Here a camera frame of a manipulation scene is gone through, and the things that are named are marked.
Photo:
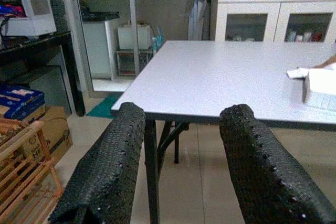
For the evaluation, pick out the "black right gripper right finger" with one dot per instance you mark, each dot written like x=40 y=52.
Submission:
x=257 y=176

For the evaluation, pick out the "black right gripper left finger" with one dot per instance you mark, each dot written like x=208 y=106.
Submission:
x=110 y=166

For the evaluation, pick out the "teal floor mat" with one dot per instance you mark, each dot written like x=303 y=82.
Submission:
x=103 y=107

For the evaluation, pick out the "brown cardboard box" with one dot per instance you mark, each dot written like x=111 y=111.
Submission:
x=56 y=134

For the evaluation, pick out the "wooden slatted rack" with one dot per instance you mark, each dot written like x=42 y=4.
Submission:
x=23 y=171

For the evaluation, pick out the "small metal stand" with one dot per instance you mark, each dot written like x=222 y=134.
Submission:
x=128 y=62

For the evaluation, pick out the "white cardboard carton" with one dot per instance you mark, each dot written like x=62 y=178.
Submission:
x=321 y=87

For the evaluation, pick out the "blue printed box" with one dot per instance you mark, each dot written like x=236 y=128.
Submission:
x=21 y=102

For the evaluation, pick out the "grey folding table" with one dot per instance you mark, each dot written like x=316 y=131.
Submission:
x=210 y=77

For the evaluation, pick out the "crumpled white tissue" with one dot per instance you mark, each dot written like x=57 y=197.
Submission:
x=296 y=73

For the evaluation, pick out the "white low cupboard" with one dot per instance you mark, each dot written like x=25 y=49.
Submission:
x=98 y=48

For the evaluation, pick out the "white plastic water container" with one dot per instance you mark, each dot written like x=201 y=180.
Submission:
x=132 y=36

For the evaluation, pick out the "brown cardboard piece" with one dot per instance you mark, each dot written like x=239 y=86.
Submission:
x=328 y=62

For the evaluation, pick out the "black side table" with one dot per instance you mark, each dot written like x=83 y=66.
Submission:
x=36 y=48

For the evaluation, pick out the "white glass-door cabinet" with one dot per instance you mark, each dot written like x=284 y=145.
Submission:
x=278 y=19

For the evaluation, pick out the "aluminium door frame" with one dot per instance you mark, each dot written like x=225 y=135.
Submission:
x=133 y=11

